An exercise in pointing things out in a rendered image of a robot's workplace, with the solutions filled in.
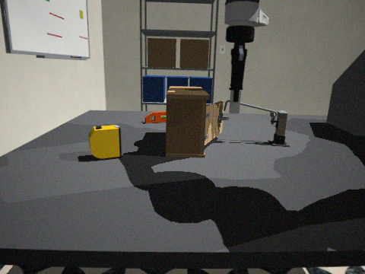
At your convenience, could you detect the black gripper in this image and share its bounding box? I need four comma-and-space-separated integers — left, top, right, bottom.
226, 26, 255, 113

